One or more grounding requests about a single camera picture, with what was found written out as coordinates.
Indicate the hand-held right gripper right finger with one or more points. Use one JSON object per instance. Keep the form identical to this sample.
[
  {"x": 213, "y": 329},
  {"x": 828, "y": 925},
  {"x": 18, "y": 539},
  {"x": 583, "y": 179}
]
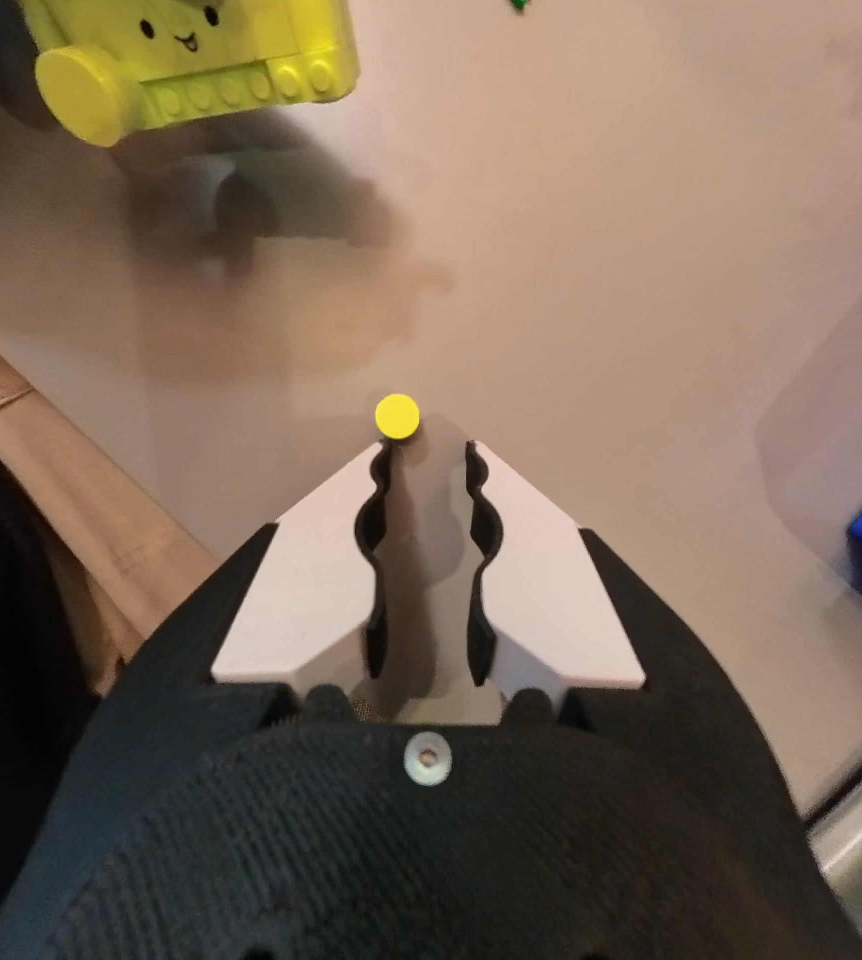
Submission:
[{"x": 558, "y": 600}]

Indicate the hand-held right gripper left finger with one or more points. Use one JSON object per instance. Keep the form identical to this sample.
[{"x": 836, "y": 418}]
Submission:
[{"x": 296, "y": 592}]

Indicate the lime green brick pot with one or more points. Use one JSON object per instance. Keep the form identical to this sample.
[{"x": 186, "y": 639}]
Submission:
[{"x": 235, "y": 45}]

